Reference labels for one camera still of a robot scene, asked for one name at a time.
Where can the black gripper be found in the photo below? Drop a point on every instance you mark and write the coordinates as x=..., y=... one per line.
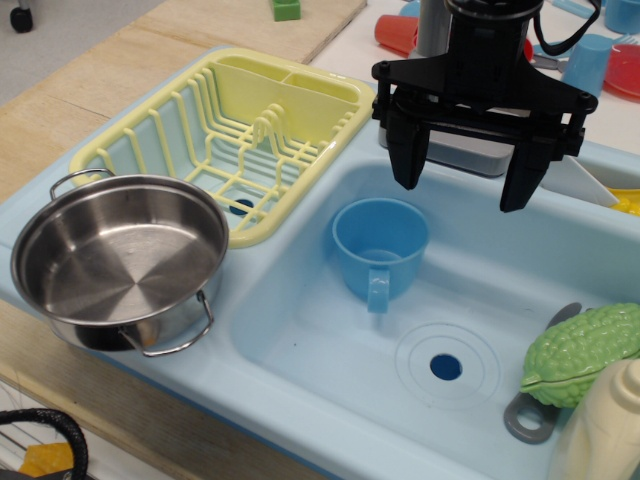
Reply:
x=485, y=88

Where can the red plastic cup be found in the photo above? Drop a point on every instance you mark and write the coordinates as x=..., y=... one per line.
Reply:
x=397, y=33

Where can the blue plastic cup upside down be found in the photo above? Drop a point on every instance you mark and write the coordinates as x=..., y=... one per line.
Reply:
x=587, y=64

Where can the stainless steel pot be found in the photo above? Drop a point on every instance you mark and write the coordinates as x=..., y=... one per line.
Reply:
x=129, y=262

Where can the grey faucet base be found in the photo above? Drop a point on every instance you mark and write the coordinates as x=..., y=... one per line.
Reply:
x=476, y=156

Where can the white container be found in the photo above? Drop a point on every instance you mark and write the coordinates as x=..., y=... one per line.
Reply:
x=567, y=177

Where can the grey metal cylinder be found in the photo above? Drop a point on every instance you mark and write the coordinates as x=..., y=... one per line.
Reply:
x=433, y=28

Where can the red plastic plate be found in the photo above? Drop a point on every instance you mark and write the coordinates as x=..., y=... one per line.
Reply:
x=622, y=74

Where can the yellow plastic toy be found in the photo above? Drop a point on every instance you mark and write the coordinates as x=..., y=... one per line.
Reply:
x=628, y=201

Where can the blue plastic bowl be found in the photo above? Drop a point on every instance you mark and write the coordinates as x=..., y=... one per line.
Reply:
x=622, y=16

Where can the light blue toy sink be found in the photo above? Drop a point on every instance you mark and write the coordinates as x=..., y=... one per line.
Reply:
x=296, y=375

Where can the yellow plastic dish rack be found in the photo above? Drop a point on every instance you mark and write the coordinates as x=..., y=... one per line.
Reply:
x=254, y=131

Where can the green plastic block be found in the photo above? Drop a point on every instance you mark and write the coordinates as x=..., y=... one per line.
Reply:
x=286, y=10

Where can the green plastic bitter gourd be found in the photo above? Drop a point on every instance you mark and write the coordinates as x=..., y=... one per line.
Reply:
x=562, y=364

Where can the cream plastic bottle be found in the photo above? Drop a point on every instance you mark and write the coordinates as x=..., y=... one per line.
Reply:
x=601, y=438

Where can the black caster wheel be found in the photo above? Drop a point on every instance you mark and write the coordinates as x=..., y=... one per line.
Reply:
x=21, y=18

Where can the yellow cloth piece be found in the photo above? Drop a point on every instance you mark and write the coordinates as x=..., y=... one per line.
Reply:
x=44, y=459

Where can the blue plastic cup with handle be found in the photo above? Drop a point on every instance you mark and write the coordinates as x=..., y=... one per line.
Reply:
x=380, y=245

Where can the grey utensil handle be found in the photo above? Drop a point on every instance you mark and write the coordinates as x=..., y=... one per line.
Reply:
x=528, y=420

